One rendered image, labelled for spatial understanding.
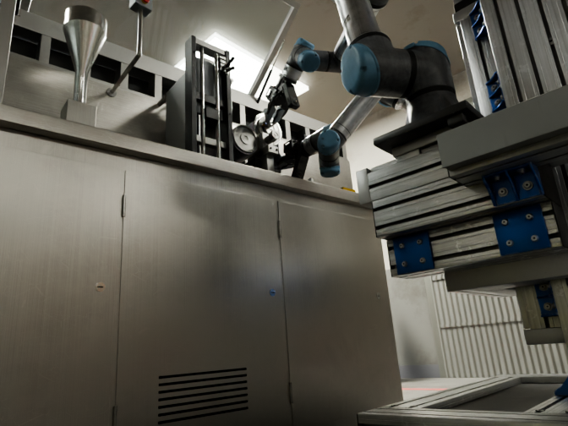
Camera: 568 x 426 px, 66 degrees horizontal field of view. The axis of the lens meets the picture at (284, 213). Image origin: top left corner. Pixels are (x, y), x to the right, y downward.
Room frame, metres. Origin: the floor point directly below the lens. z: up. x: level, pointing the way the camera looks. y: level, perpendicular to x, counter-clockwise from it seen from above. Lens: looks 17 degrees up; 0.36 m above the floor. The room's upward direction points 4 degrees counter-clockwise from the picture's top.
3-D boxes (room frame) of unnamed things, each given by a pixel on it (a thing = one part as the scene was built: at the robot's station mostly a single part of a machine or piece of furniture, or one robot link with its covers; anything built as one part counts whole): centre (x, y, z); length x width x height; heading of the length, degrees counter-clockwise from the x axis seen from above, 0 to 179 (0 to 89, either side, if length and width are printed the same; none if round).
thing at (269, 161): (1.60, 0.04, 1.05); 0.06 x 0.05 x 0.31; 41
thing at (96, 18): (1.27, 0.66, 1.50); 0.14 x 0.14 x 0.06
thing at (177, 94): (1.56, 0.40, 1.17); 0.34 x 0.05 x 0.54; 41
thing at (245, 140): (1.67, 0.21, 1.17); 0.26 x 0.12 x 0.12; 41
